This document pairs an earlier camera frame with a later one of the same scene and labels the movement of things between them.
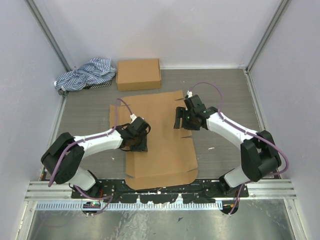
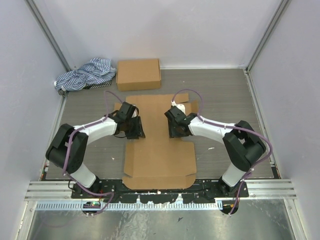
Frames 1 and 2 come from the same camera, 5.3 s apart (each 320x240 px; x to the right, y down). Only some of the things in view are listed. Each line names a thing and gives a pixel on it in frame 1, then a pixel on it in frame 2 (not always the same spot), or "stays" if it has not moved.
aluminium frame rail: (40, 191) stays
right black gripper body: (188, 122) to (174, 132)
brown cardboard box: (138, 74) stays
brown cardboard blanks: (171, 158) stays
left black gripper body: (141, 144) to (134, 128)
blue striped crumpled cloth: (97, 73) stays
